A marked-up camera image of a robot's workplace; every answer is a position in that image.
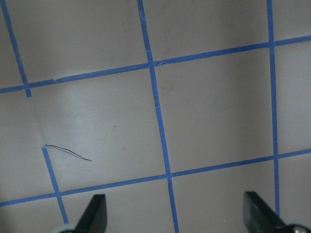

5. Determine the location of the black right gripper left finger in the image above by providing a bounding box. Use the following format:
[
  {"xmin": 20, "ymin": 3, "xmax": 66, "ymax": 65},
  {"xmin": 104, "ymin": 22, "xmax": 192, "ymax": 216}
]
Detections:
[{"xmin": 73, "ymin": 194, "xmax": 107, "ymax": 233}]

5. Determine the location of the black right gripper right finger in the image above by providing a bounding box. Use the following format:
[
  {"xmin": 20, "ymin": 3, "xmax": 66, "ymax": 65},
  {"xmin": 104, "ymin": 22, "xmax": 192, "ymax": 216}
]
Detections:
[{"xmin": 243, "ymin": 191, "xmax": 293, "ymax": 233}]

